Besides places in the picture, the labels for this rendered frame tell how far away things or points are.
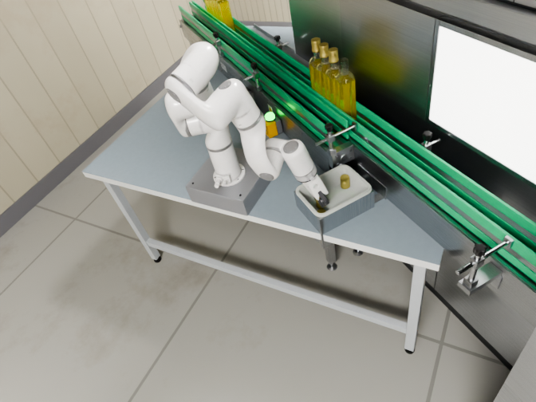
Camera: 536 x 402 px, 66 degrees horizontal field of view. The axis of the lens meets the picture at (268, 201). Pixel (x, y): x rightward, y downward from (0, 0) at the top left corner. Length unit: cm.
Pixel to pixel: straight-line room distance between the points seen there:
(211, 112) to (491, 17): 71
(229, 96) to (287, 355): 131
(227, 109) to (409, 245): 71
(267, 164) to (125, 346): 142
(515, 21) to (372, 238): 71
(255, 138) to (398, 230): 57
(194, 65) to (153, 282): 159
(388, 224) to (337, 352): 79
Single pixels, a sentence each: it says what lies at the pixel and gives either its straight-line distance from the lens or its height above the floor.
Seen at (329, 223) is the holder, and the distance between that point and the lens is 141.
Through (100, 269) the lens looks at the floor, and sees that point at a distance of 272.
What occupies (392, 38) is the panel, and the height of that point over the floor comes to 121.
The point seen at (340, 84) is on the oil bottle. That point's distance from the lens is 155.
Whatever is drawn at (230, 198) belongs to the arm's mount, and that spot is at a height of 83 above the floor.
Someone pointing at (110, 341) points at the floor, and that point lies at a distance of 240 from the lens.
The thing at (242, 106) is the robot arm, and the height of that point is 127.
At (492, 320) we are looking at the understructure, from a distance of 187.
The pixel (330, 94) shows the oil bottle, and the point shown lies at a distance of 162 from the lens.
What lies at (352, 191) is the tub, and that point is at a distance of 153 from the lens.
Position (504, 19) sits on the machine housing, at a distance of 118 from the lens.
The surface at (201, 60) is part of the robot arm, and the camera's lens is 114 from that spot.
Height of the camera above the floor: 185
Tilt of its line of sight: 44 degrees down
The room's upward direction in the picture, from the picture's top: 15 degrees counter-clockwise
